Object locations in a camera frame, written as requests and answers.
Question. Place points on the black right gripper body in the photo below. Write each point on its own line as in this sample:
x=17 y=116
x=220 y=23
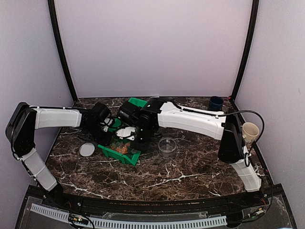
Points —
x=145 y=135

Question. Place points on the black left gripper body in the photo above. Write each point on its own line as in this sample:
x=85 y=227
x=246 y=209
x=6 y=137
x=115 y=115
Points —
x=96 y=135

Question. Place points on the green three-compartment candy bin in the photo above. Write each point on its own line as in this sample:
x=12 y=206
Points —
x=130 y=158

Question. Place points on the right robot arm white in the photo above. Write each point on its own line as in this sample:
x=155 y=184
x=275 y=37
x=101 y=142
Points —
x=234 y=136

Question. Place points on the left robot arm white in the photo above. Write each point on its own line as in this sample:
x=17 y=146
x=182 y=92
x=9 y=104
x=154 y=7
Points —
x=27 y=119

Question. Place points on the red-orange gummy candies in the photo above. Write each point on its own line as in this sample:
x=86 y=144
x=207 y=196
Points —
x=120 y=147

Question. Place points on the white round lid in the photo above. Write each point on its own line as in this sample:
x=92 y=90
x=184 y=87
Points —
x=87 y=149

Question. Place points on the dark blue mug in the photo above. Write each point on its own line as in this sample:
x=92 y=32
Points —
x=215 y=103

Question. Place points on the beige ceramic mug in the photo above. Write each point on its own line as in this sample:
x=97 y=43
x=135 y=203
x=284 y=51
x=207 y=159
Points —
x=250 y=132

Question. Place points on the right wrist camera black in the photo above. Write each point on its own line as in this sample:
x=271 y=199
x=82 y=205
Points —
x=128 y=114

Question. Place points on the black front rail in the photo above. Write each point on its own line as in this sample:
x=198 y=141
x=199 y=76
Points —
x=233 y=203

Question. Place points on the white slotted cable duct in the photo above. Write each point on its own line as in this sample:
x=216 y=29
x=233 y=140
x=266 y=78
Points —
x=129 y=221

